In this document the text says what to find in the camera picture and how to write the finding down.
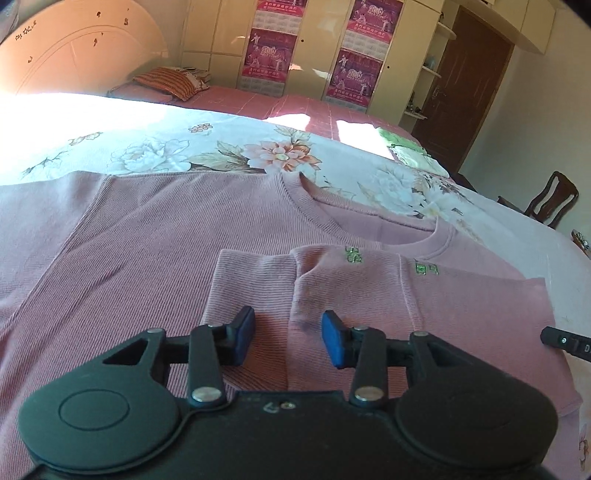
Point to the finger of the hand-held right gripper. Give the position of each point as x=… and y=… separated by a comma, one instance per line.
x=554, y=339

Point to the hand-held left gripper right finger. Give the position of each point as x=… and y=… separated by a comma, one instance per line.
x=333, y=339

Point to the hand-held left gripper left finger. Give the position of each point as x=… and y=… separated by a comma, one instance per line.
x=244, y=334

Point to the pink ribbed sweater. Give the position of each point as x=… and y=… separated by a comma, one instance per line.
x=138, y=254

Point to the brown wooden furniture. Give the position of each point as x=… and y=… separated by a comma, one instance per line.
x=582, y=242

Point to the dark wooden chair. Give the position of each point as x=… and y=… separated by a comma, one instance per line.
x=549, y=198

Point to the pale folded cloth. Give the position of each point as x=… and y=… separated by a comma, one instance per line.
x=425, y=164

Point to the green cloth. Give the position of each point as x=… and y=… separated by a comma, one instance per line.
x=399, y=138

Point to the white floral bedsheet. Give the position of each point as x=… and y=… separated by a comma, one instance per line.
x=152, y=138

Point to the pink checked bedsheet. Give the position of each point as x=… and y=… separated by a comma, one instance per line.
x=295, y=108

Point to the purple calendar poster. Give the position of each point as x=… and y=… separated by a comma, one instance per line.
x=281, y=9
x=353, y=78
x=270, y=57
x=376, y=18

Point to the patterned white pillow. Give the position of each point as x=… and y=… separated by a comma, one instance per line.
x=197, y=76

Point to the orange striped pillow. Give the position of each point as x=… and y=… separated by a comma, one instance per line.
x=166, y=82

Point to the folded pink blanket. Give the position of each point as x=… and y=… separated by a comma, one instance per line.
x=134, y=92

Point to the dark brown door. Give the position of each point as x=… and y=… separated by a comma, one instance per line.
x=461, y=87

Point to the cream corner shelf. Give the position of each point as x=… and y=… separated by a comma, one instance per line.
x=429, y=69

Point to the cream wardrobe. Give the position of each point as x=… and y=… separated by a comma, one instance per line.
x=314, y=41

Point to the cream overhead cabinet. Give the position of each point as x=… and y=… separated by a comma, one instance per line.
x=512, y=21

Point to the cream wooden headboard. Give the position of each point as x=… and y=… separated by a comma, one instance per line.
x=83, y=50

